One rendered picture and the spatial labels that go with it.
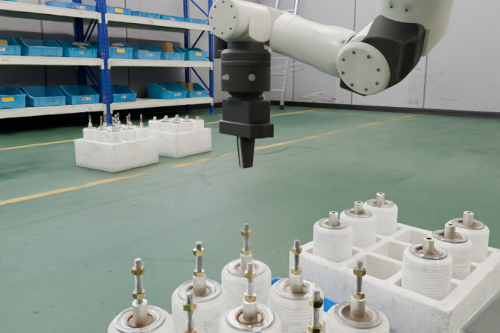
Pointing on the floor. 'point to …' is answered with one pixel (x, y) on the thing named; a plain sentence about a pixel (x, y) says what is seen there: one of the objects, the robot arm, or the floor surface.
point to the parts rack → (40, 13)
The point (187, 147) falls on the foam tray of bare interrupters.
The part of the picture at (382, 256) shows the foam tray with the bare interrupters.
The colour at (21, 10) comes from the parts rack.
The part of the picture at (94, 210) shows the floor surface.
